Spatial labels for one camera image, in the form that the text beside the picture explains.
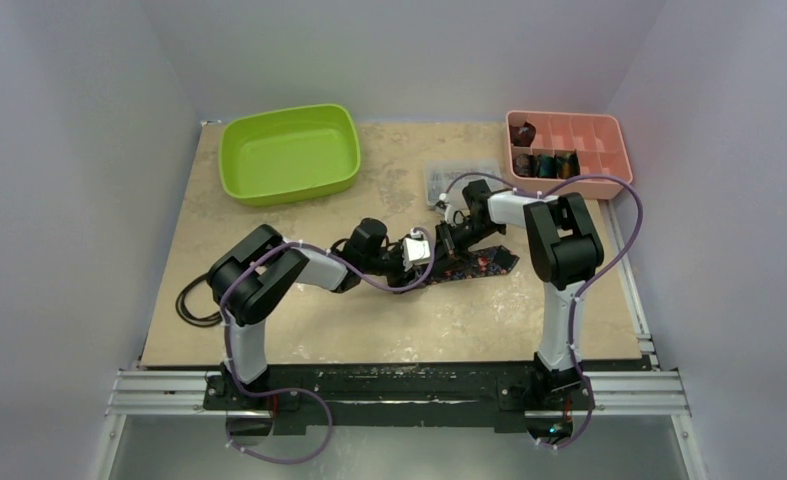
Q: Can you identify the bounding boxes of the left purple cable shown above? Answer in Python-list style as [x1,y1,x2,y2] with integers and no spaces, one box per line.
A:
[219,226,437,464]

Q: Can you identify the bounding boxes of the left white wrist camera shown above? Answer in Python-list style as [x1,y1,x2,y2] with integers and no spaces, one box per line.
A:
[401,228,434,270]

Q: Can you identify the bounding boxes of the purple cable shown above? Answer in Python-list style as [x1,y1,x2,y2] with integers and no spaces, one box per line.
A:
[437,172,645,452]
[219,226,437,464]

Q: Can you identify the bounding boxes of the rolled dark gold tie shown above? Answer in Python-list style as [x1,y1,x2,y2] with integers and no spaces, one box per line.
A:
[555,152,581,179]

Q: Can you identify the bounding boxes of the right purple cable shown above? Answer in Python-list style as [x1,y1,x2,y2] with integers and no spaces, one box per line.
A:
[437,172,645,452]

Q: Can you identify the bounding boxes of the dark floral patterned tie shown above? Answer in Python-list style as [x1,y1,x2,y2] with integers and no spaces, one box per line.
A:
[425,245,520,286]

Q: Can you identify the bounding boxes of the pink divided organizer tray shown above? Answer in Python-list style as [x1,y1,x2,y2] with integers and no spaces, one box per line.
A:
[502,110,633,193]

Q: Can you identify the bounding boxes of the green plastic tub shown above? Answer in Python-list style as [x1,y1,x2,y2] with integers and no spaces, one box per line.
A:
[217,104,361,207]

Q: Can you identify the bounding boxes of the rolled dark red tie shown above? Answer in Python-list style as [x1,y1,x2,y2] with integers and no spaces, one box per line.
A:
[508,121,537,147]

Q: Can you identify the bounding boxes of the aluminium frame rail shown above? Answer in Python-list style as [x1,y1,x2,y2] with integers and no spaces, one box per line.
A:
[91,370,710,479]

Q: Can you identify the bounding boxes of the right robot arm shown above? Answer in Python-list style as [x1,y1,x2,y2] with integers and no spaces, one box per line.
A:
[430,180,604,407]

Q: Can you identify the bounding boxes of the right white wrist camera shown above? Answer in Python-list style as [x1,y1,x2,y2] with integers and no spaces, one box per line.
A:
[434,192,465,225]

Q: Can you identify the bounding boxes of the rolled teal tie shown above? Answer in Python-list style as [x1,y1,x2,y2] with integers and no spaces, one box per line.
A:
[534,154,559,179]

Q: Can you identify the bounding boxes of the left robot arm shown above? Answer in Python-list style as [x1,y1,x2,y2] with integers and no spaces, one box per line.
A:
[206,218,435,409]

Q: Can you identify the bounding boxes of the black cable loop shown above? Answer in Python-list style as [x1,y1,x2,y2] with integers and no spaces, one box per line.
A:
[174,272,225,328]

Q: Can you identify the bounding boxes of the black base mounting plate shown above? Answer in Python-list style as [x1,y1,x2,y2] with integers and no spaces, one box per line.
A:
[203,360,591,442]

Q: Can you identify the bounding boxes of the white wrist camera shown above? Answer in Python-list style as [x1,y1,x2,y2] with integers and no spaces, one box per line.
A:
[434,192,465,225]
[401,228,434,270]

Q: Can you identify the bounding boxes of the clear plastic parts box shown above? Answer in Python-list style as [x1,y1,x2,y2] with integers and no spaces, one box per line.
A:
[423,158,505,209]

